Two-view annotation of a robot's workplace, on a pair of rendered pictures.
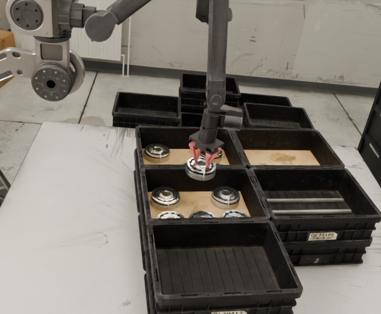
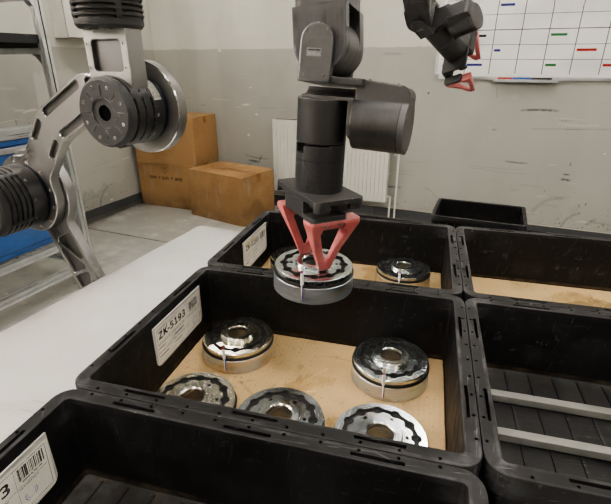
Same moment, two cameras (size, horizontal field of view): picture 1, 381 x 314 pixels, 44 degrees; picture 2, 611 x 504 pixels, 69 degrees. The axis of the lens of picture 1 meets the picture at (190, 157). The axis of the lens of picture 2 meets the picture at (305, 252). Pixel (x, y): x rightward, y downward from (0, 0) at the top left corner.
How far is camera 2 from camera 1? 1.15 m
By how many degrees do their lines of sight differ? 26
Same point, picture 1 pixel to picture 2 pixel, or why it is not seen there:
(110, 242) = not seen: hidden behind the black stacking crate
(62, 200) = (117, 326)
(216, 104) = (316, 56)
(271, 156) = (554, 297)
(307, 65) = not seen: outside the picture
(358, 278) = not seen: outside the picture
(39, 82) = (88, 110)
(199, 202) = (320, 367)
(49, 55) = (108, 63)
